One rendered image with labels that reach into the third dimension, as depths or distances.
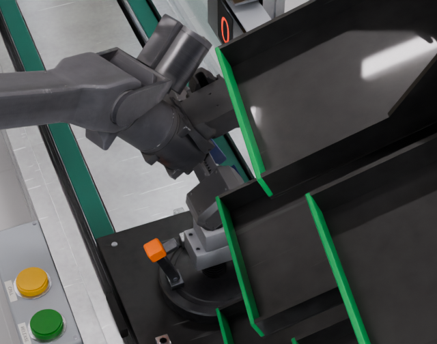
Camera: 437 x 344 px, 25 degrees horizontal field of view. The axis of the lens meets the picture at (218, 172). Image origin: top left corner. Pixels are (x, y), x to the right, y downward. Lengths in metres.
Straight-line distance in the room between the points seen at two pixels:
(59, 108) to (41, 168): 0.54
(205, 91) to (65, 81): 0.21
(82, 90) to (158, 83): 0.09
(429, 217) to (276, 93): 0.15
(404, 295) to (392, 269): 0.02
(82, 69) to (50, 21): 0.82
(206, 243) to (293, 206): 0.37
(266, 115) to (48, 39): 1.06
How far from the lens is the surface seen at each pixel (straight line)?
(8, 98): 0.84
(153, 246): 1.17
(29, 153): 1.46
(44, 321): 1.25
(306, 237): 0.79
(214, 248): 1.18
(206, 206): 1.02
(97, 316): 1.26
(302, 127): 0.66
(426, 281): 0.58
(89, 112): 0.91
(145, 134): 0.99
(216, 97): 1.04
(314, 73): 0.69
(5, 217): 1.51
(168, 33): 0.98
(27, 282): 1.29
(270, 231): 0.81
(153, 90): 0.95
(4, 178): 1.56
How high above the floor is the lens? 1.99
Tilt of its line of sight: 47 degrees down
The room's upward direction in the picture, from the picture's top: straight up
